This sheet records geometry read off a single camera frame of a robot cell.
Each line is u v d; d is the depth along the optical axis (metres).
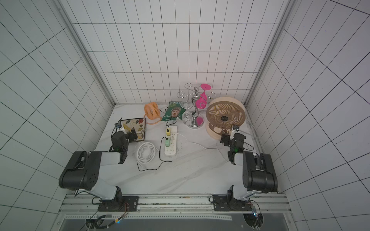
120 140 0.72
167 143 0.89
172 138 0.95
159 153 0.91
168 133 0.94
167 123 0.99
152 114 1.01
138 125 1.05
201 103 0.82
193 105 0.84
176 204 0.74
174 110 1.03
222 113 0.81
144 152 0.81
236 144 0.72
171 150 0.90
